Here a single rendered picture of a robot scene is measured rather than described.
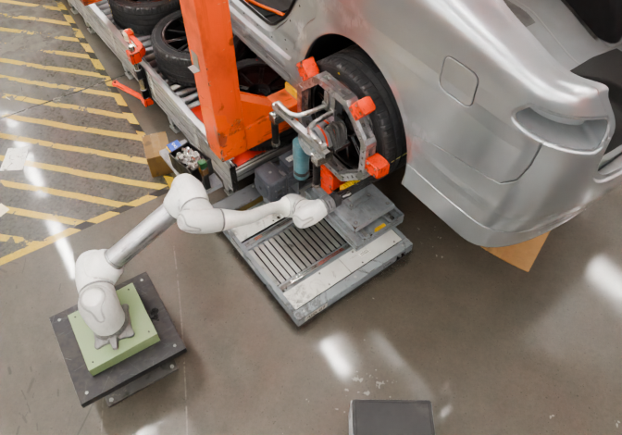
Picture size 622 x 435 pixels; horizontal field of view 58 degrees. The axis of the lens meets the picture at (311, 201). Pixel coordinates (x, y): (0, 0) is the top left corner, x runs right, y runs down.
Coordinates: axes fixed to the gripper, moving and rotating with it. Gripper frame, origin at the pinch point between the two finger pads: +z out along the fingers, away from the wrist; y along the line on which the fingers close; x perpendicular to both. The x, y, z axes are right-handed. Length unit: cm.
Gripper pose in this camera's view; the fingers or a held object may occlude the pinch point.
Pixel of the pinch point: (363, 182)
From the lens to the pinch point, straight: 281.3
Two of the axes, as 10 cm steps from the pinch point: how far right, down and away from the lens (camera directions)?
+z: 8.0, -4.6, 3.8
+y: 4.2, -0.1, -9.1
